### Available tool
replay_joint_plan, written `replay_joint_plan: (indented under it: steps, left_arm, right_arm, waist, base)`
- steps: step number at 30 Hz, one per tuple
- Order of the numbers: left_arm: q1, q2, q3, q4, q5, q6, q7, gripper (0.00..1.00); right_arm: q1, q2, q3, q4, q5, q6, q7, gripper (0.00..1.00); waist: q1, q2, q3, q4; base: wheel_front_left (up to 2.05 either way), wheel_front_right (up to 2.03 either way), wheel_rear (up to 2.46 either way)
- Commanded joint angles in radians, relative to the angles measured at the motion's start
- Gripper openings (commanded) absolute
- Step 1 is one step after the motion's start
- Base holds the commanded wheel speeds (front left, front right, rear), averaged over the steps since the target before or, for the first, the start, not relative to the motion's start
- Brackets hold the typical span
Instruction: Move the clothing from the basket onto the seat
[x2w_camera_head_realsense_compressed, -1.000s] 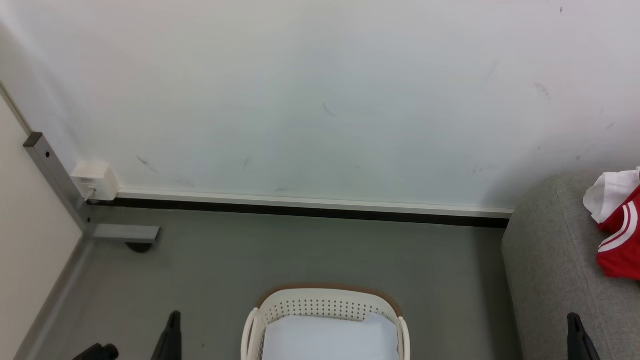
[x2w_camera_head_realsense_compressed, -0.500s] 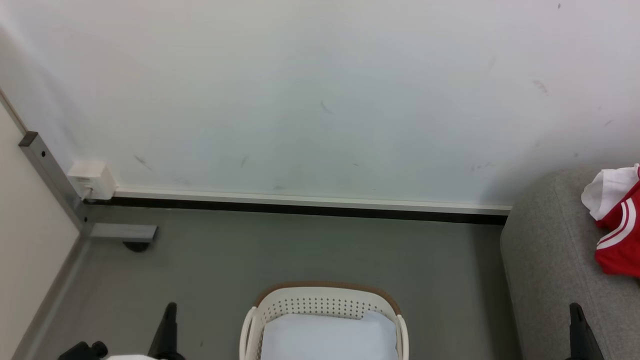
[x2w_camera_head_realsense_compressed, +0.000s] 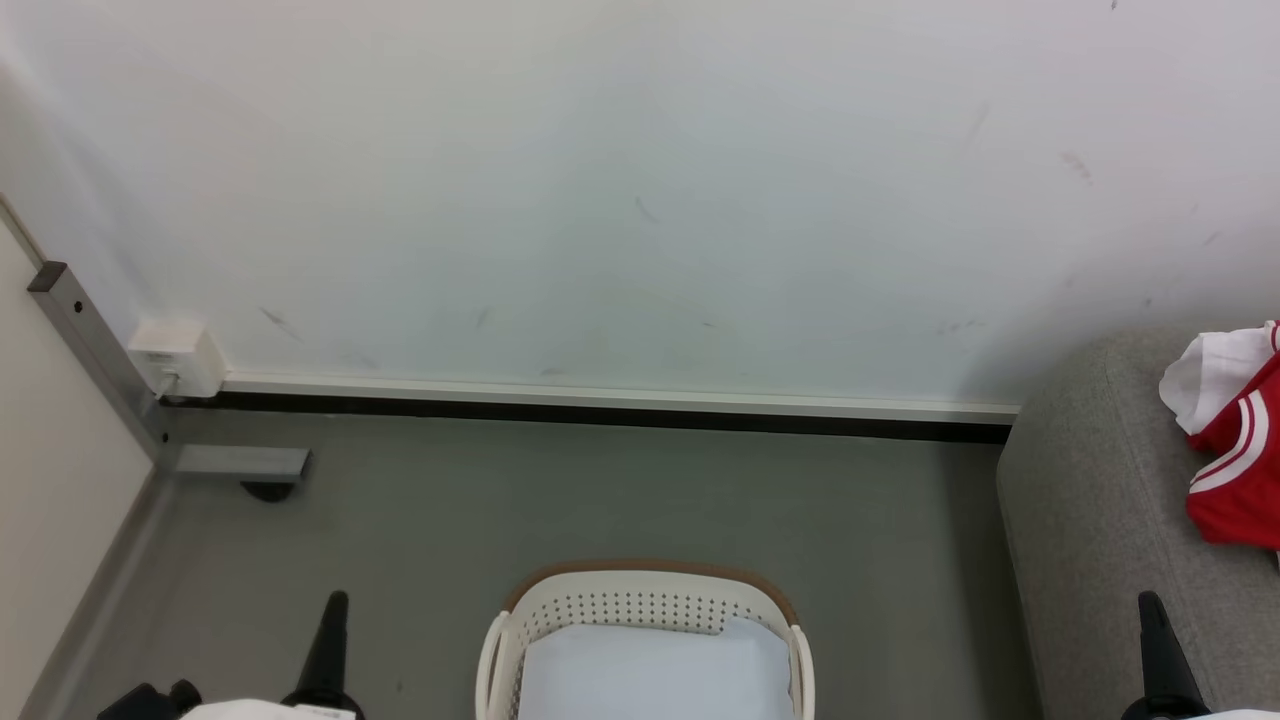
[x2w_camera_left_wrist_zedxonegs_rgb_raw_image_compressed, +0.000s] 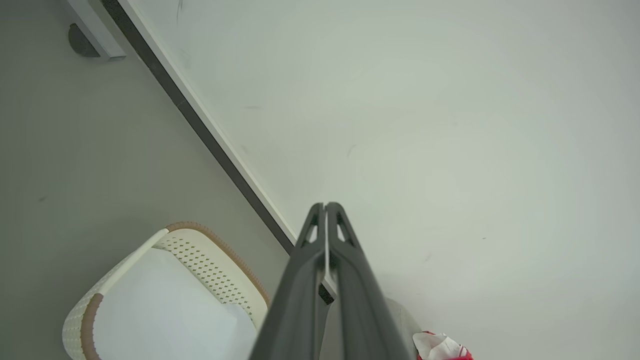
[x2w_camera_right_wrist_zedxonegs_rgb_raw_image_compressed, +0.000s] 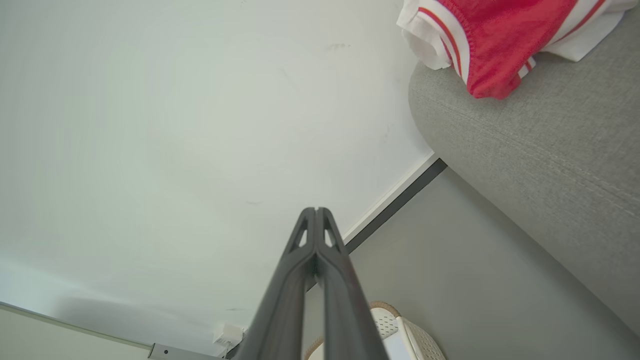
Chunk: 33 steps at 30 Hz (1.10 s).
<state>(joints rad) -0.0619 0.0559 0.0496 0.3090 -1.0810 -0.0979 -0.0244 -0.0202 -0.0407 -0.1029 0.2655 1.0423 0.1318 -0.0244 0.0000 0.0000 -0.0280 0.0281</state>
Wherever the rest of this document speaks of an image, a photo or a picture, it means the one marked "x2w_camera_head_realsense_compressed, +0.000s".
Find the black round floor foot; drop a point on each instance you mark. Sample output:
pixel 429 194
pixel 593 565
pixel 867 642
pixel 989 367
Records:
pixel 268 490

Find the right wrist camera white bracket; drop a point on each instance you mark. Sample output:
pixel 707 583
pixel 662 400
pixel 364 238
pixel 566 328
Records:
pixel 1240 715

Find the white junction box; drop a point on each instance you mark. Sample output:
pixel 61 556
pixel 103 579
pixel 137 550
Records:
pixel 178 358

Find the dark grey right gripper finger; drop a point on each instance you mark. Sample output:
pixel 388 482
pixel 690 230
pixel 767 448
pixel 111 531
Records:
pixel 1165 670

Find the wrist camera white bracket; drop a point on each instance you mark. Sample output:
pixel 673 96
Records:
pixel 265 712
pixel 1240 715

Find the white laundry basket brown rim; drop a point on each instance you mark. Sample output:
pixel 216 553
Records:
pixel 640 590

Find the red garment with white trim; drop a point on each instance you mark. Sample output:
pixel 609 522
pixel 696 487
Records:
pixel 1240 470

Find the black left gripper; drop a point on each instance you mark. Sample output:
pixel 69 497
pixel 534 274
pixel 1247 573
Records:
pixel 150 702

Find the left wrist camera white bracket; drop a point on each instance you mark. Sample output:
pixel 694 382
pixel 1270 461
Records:
pixel 265 712

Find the grey metal foot bar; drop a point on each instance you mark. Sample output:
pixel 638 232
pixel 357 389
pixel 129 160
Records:
pixel 240 462

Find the grey fabric sofa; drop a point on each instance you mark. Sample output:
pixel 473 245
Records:
pixel 1100 520

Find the grey metal frame post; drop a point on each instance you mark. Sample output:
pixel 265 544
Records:
pixel 95 345

